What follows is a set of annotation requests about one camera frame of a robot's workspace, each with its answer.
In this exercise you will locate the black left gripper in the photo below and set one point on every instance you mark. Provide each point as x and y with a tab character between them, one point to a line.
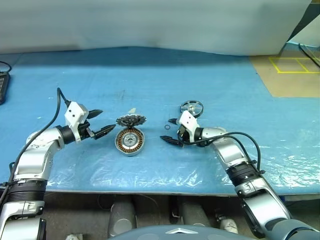
86	131

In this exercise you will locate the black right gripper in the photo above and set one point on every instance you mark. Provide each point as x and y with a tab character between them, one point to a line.
182	133

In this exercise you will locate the black-rimmed spoked rotor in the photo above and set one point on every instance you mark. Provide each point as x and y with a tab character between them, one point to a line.
191	108

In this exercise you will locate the grey finned motor lid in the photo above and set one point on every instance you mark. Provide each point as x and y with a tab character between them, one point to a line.
131	121

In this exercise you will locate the silver motor housing copper windings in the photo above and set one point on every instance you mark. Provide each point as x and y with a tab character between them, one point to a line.
130	142

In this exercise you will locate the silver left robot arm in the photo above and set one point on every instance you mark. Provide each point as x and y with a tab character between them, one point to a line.
35	155

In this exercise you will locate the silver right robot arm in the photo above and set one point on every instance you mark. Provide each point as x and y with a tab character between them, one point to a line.
232	155

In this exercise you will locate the blue plastic table mat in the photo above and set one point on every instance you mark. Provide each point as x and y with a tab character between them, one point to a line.
160	87

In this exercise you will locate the dark grey rounded robot leg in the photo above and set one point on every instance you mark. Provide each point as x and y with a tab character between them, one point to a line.
122	215
195	212

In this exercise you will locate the black flat electronic device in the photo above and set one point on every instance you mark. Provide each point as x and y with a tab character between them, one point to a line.
3	87

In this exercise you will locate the grey robot torso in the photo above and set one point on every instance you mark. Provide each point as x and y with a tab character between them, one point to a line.
162	233

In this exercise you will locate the white backdrop sheet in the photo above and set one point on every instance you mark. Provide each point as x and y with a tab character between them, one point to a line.
150	22

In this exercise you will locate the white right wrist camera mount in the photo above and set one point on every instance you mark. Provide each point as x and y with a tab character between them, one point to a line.
188	122

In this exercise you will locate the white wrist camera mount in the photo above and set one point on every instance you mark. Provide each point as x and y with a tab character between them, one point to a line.
188	122
73	113

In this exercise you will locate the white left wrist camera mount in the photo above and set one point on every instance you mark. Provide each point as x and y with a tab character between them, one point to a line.
73	113

